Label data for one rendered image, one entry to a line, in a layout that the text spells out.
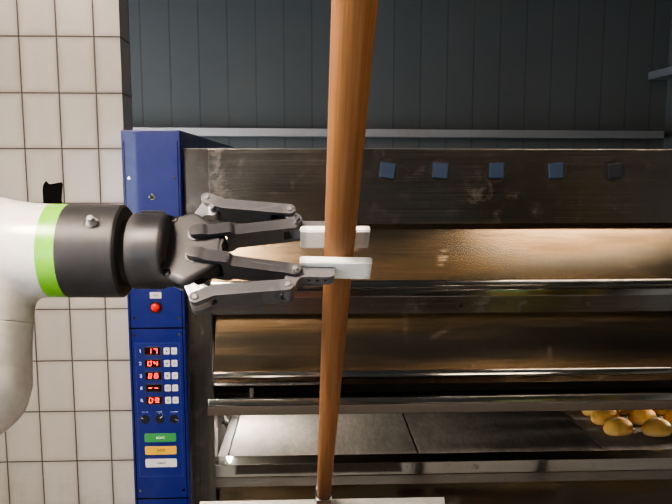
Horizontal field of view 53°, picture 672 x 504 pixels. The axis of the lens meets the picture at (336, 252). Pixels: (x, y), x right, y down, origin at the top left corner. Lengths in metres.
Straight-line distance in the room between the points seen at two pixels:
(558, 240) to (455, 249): 0.30
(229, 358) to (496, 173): 0.92
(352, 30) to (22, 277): 0.39
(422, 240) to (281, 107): 3.63
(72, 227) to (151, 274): 0.08
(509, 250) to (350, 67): 1.56
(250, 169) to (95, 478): 1.01
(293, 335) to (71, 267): 1.35
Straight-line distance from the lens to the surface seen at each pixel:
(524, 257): 2.00
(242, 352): 1.96
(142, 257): 0.65
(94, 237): 0.65
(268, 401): 1.85
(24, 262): 0.67
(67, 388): 2.11
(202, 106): 5.46
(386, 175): 1.89
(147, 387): 2.01
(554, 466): 2.21
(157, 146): 1.90
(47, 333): 2.08
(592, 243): 2.08
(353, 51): 0.46
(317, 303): 1.92
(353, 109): 0.50
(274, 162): 1.89
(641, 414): 2.55
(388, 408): 1.86
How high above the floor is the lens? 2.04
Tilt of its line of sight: 7 degrees down
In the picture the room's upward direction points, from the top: straight up
